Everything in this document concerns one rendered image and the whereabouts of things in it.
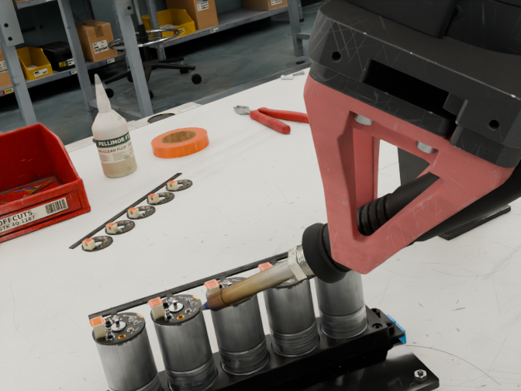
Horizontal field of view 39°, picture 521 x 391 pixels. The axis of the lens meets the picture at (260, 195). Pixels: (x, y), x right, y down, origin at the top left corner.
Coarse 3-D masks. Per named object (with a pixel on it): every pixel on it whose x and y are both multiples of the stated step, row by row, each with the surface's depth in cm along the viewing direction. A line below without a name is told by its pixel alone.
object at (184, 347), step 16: (192, 320) 34; (160, 336) 34; (176, 336) 34; (192, 336) 34; (208, 336) 35; (160, 352) 35; (176, 352) 34; (192, 352) 34; (208, 352) 35; (176, 368) 35; (192, 368) 35; (208, 368) 35; (176, 384) 35; (192, 384) 35; (208, 384) 35
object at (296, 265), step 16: (288, 256) 29; (304, 256) 29; (272, 272) 30; (288, 272) 30; (304, 272) 29; (224, 288) 32; (240, 288) 31; (256, 288) 31; (208, 304) 32; (224, 304) 32
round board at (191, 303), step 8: (176, 296) 36; (184, 296) 36; (192, 296) 35; (168, 304) 35; (184, 304) 35; (192, 304) 35; (200, 304) 35; (184, 312) 34; (192, 312) 34; (160, 320) 34; (168, 320) 34; (176, 320) 34; (184, 320) 34
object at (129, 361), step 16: (144, 336) 34; (112, 352) 33; (128, 352) 33; (144, 352) 34; (112, 368) 33; (128, 368) 33; (144, 368) 34; (112, 384) 34; (128, 384) 34; (144, 384) 34; (160, 384) 35
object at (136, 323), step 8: (128, 312) 35; (104, 320) 34; (112, 320) 34; (120, 320) 34; (128, 320) 34; (136, 320) 34; (144, 320) 34; (128, 328) 34; (136, 328) 34; (104, 336) 33; (112, 336) 33; (128, 336) 33; (104, 344) 33; (112, 344) 33
